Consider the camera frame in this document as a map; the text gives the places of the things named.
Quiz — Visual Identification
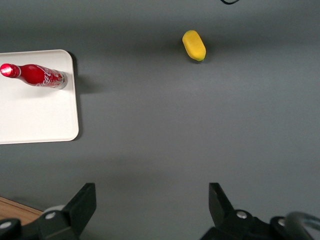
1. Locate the yellow toy lemon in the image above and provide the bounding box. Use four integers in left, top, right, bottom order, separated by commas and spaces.
181, 29, 207, 63

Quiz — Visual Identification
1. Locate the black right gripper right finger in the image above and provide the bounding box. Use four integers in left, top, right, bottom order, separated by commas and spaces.
199, 182, 274, 240

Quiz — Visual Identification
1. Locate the beige plastic tray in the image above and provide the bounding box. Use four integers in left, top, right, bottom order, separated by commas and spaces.
0, 49, 80, 145

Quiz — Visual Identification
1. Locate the wooden drawer cabinet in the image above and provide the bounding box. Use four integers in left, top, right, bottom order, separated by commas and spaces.
0, 196, 45, 226

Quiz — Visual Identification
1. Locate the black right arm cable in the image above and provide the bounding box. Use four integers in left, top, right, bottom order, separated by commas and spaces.
284, 211, 320, 240

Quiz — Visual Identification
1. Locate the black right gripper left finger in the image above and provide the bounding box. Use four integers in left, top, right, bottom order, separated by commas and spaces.
23, 182, 98, 240

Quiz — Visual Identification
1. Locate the red coke bottle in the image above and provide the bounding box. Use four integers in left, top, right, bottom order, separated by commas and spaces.
0, 62, 69, 90

